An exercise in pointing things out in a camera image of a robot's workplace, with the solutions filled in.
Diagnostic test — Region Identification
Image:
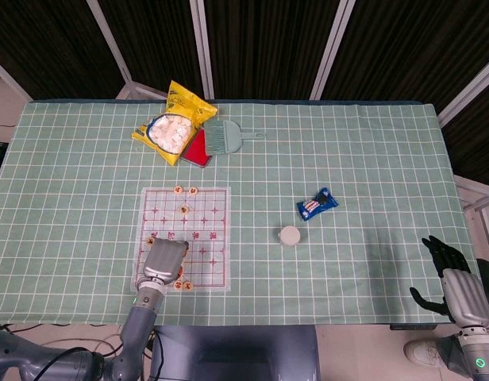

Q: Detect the yellow snack bag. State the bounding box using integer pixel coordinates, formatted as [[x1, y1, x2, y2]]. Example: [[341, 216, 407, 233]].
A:
[[131, 79, 219, 167]]

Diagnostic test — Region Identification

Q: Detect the green hand brush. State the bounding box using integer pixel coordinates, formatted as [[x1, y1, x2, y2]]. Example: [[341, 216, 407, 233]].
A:
[[203, 119, 266, 156]]

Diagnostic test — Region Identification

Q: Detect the blue snack packet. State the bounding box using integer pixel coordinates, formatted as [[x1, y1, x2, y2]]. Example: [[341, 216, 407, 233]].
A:
[[295, 187, 339, 223]]

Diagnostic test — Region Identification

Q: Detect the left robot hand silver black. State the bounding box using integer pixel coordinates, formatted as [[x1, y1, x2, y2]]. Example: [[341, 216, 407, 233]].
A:
[[142, 237, 190, 284]]

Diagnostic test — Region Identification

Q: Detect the red ink pad box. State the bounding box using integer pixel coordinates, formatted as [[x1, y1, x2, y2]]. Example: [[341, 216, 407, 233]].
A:
[[179, 129, 213, 169]]

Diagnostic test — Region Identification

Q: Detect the white partition frame post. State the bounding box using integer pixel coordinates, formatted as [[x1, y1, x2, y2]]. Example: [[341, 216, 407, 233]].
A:
[[190, 0, 215, 100], [435, 59, 489, 128], [0, 54, 32, 102], [309, 0, 356, 101], [87, 0, 169, 101]]

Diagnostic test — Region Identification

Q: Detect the green checked tablecloth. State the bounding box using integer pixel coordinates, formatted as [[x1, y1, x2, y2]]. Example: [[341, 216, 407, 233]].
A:
[[0, 98, 487, 331]]

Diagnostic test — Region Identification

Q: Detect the white metal rack frame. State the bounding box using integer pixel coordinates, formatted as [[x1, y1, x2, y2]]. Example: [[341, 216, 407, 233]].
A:
[[454, 174, 489, 257]]

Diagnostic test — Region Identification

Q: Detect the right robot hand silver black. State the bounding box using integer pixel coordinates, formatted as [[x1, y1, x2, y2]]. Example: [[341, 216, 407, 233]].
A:
[[409, 235, 489, 329]]

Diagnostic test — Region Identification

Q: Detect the white sneaker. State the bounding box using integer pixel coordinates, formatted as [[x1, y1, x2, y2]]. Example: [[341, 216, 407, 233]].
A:
[[402, 339, 444, 369]]

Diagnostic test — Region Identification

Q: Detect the translucent chess board sheet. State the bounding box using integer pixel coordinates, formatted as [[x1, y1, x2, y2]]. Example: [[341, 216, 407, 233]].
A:
[[131, 185, 233, 294]]

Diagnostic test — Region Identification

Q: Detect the small white jar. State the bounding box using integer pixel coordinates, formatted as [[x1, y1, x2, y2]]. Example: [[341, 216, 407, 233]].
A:
[[278, 225, 302, 247]]

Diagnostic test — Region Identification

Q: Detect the white floor cable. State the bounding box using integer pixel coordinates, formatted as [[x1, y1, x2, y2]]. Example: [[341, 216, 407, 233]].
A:
[[40, 333, 125, 360]]

